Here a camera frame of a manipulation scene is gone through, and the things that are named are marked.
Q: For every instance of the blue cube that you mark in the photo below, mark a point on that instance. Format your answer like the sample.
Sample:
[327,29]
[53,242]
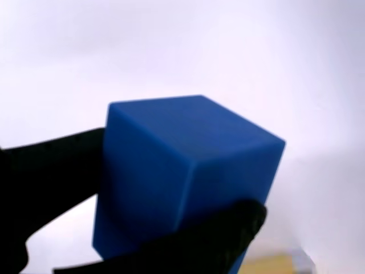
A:
[171,148]

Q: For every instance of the yellow paper box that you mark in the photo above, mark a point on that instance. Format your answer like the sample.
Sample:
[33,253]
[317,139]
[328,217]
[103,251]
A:
[273,265]

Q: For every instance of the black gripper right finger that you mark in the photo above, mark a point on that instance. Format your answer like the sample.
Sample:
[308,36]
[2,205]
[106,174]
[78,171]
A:
[185,251]

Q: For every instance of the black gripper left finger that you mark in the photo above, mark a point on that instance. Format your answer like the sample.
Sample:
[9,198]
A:
[42,182]

